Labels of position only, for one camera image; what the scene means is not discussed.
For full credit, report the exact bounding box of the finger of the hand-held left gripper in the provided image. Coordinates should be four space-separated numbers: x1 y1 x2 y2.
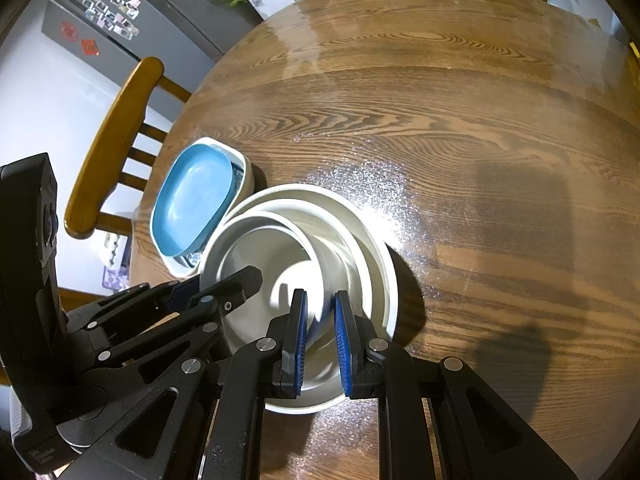
96 265 264 377
66 279 202 334

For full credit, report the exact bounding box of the white round bowl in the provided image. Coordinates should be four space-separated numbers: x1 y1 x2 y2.
239 199 387 341

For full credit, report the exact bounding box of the patterned bag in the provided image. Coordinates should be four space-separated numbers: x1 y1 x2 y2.
96 231 134 292

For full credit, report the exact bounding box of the white straight-sided bowl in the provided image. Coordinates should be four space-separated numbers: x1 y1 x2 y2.
201 211 353 416

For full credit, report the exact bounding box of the white patterned plate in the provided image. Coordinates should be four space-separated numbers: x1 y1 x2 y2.
149 136 254 278

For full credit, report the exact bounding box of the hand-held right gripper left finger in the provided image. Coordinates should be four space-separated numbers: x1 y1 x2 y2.
65 289 308 480

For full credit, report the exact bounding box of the grey refrigerator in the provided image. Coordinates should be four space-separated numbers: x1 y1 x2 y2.
41 0 267 62

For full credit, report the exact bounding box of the blue plate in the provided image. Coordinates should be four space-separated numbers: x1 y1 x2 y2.
151 143 236 257

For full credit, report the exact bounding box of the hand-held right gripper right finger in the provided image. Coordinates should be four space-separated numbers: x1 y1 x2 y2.
334 289 581 480

